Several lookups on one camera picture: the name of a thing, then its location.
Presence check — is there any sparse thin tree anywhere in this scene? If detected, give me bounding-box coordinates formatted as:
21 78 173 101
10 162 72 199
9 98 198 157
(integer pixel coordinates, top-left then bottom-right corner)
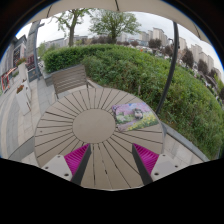
53 8 93 48

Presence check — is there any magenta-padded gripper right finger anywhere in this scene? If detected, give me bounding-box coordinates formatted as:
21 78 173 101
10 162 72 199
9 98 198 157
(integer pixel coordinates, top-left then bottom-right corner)
131 143 184 186

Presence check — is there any grey storefront building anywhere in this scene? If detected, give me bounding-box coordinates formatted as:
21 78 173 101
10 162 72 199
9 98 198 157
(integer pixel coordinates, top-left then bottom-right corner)
0 34 28 98

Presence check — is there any white flower planter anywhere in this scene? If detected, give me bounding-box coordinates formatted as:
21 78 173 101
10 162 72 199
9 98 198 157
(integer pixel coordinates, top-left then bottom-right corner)
15 58 28 81
14 84 33 116

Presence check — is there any curved black parasol pole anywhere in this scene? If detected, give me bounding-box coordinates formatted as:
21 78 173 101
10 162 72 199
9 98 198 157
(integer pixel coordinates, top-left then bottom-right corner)
154 21 180 116

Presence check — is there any round dense tree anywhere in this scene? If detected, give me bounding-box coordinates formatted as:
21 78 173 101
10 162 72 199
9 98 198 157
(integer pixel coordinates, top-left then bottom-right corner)
89 9 142 44

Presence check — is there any group of apartment buildings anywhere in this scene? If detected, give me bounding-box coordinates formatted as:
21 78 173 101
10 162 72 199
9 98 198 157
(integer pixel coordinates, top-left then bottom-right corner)
116 27 221 79

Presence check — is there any beige parasol canopy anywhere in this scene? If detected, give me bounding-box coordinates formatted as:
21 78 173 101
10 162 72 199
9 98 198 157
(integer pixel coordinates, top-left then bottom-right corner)
29 0 211 44

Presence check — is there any transparent computer mouse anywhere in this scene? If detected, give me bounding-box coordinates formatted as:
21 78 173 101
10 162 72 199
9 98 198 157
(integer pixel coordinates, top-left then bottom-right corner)
132 107 145 120

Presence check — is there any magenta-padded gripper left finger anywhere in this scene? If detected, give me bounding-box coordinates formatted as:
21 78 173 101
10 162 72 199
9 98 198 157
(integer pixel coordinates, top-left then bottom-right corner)
41 143 93 186

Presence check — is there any floral print mouse pad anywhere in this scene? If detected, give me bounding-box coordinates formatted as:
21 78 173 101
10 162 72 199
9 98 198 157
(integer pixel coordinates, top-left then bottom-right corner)
111 101 160 133

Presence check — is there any grey slatted chair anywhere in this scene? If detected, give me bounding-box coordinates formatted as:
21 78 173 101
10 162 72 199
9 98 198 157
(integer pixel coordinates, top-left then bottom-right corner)
50 64 90 100

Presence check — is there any tall grey sign pillar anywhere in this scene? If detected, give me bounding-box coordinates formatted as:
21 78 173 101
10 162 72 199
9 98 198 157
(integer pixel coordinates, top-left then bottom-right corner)
25 21 46 83

